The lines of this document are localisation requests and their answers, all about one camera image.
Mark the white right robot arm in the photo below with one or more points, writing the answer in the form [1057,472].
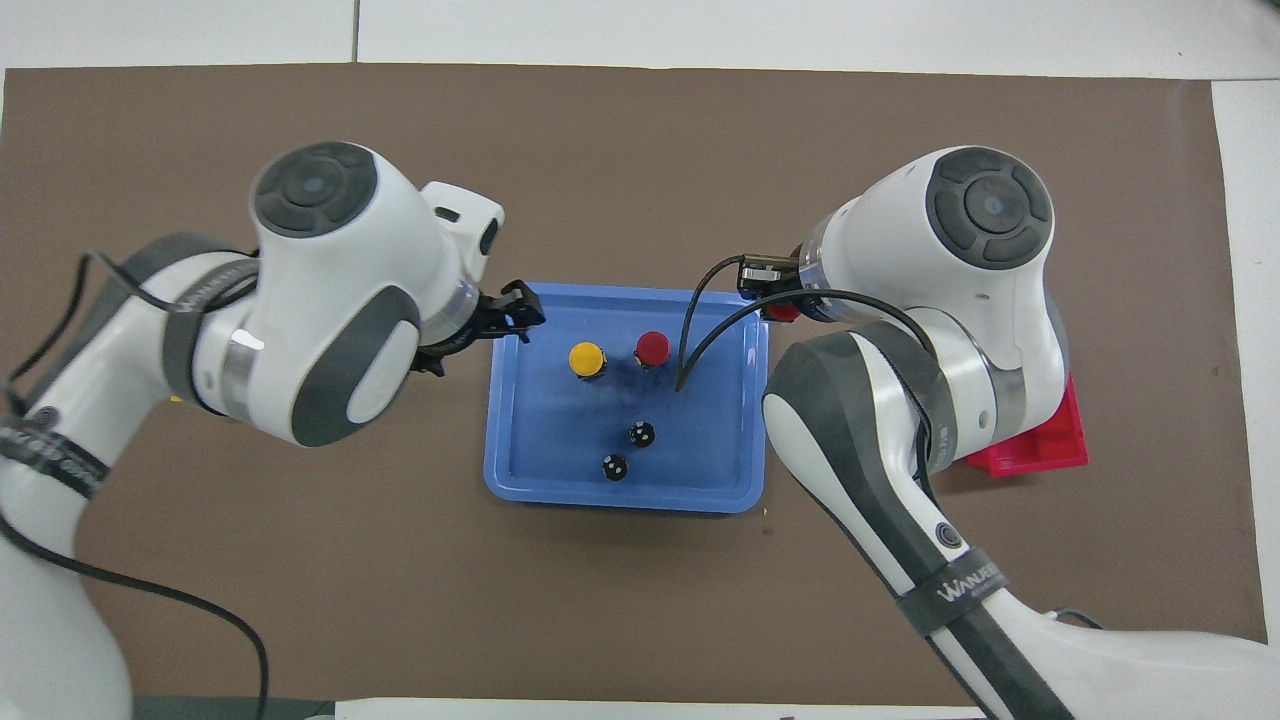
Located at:
[900,440]

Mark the red plastic bin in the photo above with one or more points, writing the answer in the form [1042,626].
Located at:
[1040,450]

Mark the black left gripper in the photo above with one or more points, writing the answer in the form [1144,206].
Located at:
[485,318]

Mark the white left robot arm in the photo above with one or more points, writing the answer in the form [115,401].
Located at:
[330,290]

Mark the yellow push button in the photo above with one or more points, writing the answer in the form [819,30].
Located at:
[587,358]

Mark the blue plastic tray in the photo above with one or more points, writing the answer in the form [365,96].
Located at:
[560,450]

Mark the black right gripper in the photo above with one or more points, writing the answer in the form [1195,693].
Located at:
[790,290]

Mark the black cylindrical knob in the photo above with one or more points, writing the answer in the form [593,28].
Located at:
[641,434]
[615,467]

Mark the brown paper table mat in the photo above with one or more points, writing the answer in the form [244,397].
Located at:
[620,150]

